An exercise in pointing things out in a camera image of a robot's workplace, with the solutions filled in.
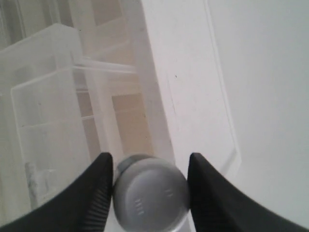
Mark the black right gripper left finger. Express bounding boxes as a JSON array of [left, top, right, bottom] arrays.
[[0, 153, 113, 232]]

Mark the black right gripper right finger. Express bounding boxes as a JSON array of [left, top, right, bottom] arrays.
[[188, 153, 307, 232]]

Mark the white bottle teal label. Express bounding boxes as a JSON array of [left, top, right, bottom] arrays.
[[112, 154, 190, 232]]

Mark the clear plastic storage bin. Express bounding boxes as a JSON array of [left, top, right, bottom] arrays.
[[0, 24, 140, 220]]

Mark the white plastic drawer cabinet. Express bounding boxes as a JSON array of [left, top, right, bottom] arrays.
[[58, 0, 241, 180]]

